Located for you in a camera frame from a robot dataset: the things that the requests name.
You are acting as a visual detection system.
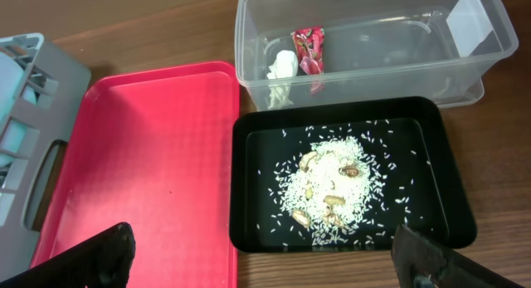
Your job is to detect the black plastic tray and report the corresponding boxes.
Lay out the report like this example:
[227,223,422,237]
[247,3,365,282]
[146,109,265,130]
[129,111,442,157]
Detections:
[229,97,477,252]

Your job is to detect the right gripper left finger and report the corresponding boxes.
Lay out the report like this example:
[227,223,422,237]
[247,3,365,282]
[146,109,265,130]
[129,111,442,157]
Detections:
[1,222,135,288]

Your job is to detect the grey dishwasher rack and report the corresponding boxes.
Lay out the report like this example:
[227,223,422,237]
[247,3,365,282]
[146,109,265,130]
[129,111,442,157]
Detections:
[1,33,91,280]

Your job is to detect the white napkin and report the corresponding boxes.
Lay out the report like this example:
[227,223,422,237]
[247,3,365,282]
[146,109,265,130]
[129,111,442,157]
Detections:
[266,50,299,110]

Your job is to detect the red snack wrapper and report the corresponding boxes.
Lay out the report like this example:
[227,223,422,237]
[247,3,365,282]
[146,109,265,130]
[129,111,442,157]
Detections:
[291,27,324,76]

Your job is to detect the rice and food scraps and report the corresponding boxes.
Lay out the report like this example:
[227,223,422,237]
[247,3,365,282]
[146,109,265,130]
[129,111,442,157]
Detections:
[255,120,432,250]

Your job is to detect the clear plastic bin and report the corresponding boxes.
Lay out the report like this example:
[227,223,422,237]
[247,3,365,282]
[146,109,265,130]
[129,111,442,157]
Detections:
[235,0,519,110]

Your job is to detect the white label sticker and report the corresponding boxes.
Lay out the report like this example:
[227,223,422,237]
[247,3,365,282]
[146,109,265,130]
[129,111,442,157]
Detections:
[446,0,494,57]

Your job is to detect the red plastic tray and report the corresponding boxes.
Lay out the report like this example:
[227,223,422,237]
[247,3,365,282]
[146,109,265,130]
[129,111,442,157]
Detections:
[32,61,240,288]

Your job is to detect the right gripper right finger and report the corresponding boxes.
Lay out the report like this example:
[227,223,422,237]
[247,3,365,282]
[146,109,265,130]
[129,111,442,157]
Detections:
[391,226,522,288]

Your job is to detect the light blue bowl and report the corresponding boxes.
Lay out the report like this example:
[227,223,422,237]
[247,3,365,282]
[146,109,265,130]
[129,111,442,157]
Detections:
[0,52,23,120]

